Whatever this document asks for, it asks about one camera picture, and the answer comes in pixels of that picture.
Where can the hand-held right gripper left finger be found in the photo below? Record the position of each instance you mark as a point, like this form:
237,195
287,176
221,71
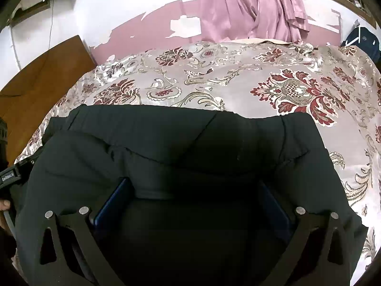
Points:
111,204

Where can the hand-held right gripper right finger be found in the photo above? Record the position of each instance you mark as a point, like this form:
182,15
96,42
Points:
275,211

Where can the person's left hand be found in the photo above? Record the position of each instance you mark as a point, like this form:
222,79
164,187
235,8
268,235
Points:
4,205

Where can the navy backpack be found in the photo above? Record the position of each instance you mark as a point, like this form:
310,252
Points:
361,40

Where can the wooden headboard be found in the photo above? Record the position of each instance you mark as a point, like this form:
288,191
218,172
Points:
44,74

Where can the floral satin bedspread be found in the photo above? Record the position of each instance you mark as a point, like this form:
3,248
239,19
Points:
238,74

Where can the pink curtain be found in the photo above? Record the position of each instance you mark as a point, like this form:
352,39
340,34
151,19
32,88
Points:
247,6

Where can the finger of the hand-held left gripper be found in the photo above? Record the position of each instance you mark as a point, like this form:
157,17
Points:
26,163

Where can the black jacket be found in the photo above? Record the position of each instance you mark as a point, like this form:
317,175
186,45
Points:
190,155

